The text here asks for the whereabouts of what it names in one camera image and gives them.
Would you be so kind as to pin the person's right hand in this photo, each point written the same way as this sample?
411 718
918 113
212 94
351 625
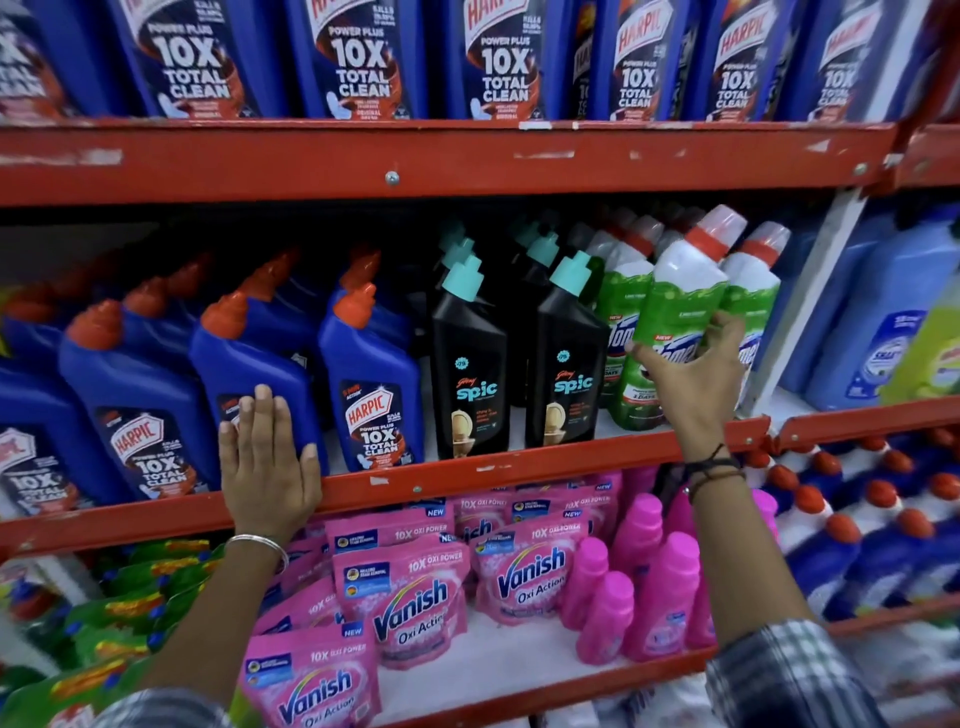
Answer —
697 397

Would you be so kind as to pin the person's left hand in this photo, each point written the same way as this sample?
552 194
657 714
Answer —
266 480

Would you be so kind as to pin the person's left middle finger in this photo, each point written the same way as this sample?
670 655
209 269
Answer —
265 416

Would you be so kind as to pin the person's right thumb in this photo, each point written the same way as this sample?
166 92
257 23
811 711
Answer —
647 361

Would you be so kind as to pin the person's left little finger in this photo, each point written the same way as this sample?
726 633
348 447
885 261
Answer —
227 446

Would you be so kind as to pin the person's left thumb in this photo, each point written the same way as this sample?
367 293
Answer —
310 472

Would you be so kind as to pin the green cleaner bottle red cap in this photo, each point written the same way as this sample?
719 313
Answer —
675 300

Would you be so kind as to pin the person's left forearm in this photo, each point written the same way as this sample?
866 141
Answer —
217 622

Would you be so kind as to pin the person's right forearm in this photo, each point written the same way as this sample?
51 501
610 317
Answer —
742 562

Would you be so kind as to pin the blue cleaner bottle orange cap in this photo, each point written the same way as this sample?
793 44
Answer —
247 360

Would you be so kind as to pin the silver bangle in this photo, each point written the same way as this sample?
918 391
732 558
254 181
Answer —
262 540

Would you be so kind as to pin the group of small blue bottles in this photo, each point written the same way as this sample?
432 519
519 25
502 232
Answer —
135 375

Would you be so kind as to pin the group of green white-topped bottles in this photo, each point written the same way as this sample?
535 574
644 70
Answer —
756 300

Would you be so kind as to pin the black wrist thread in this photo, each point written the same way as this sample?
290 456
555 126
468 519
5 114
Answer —
709 471

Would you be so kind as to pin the red metal shelf beam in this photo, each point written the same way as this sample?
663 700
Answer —
570 690
870 420
892 615
450 161
450 472
934 154

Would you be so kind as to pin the pile of pink pouches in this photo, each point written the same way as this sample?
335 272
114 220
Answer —
409 600

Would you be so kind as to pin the white rack upright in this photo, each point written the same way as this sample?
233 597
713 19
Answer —
814 300

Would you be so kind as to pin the group of black teal-capped bottles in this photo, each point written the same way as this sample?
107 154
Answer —
469 360

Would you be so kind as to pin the large light blue bottle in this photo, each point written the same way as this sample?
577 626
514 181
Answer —
825 300
885 322

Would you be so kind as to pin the pile of green pouches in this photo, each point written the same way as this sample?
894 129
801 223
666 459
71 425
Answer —
112 607

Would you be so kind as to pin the group of pink bottles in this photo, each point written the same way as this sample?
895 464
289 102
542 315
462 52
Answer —
664 592

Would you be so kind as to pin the white shelf board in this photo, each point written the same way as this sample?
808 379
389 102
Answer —
495 660

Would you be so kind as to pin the plaid shirt sleeve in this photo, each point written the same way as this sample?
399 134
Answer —
795 682
161 711

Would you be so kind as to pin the group of blue-white orange-capped bottles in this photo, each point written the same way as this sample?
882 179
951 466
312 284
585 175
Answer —
862 540

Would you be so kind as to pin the yellow-green bottle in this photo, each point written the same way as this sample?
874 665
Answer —
934 352

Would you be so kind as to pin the row of large blue bottles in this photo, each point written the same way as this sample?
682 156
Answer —
360 60

